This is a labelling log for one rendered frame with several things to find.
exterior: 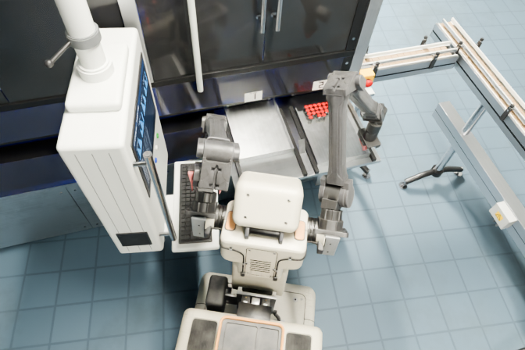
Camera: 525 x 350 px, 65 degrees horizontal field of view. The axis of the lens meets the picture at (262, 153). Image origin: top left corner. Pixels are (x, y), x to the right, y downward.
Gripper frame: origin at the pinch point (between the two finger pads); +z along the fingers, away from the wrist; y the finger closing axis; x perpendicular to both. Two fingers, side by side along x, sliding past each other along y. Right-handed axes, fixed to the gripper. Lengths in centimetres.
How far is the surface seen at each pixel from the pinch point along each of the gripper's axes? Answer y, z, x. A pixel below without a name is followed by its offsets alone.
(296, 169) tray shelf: 2.7, 9.1, 30.5
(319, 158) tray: 5.9, 9.1, 17.8
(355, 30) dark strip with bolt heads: 38, -34, -4
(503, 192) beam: -21, 43, -85
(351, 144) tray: 9.2, 9.3, 0.0
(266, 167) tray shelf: 7.4, 9.0, 43.2
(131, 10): 40, -59, 85
